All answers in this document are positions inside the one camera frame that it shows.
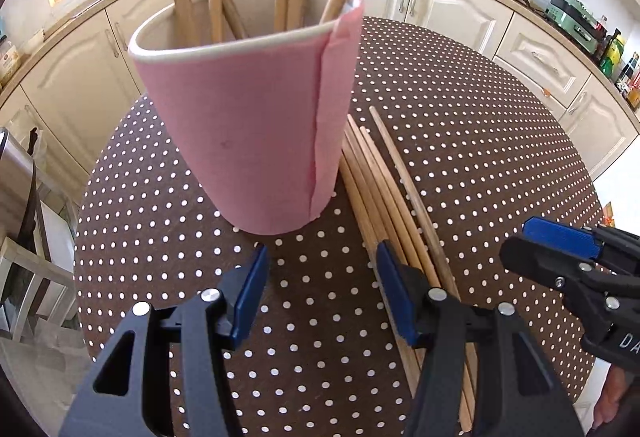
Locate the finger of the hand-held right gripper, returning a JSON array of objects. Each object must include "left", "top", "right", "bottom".
[
  {"left": 522, "top": 216, "right": 640, "bottom": 276},
  {"left": 499, "top": 237, "right": 622, "bottom": 299}
]

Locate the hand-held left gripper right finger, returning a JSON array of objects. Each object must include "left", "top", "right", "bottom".
[{"left": 375, "top": 239, "right": 586, "bottom": 437}]

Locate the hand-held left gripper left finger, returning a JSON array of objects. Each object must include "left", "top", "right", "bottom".
[{"left": 60, "top": 243, "right": 271, "bottom": 437}]

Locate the pile of wooden chopsticks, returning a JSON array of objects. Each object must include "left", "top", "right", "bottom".
[{"left": 340, "top": 106, "right": 478, "bottom": 433}]

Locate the pink cup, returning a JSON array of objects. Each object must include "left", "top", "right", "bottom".
[{"left": 128, "top": 0, "right": 364, "bottom": 236}]

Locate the person's right hand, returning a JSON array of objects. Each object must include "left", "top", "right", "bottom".
[{"left": 593, "top": 363, "right": 634, "bottom": 429}]

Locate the round polka-dot table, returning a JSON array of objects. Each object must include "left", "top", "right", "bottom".
[{"left": 74, "top": 16, "right": 605, "bottom": 437}]

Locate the dark sauce bottle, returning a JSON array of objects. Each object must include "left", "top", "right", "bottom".
[{"left": 616, "top": 51, "right": 639, "bottom": 91}]

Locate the green bottle yellow cap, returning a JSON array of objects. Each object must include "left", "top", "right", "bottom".
[{"left": 599, "top": 33, "right": 626, "bottom": 79}]

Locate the green multi cooker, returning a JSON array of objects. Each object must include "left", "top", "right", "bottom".
[{"left": 543, "top": 0, "right": 609, "bottom": 54}]

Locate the dark rice cooker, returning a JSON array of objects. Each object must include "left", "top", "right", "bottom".
[{"left": 0, "top": 126, "right": 53, "bottom": 268}]

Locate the large pale jar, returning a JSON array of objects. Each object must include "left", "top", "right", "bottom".
[{"left": 0, "top": 40, "right": 22, "bottom": 84}]

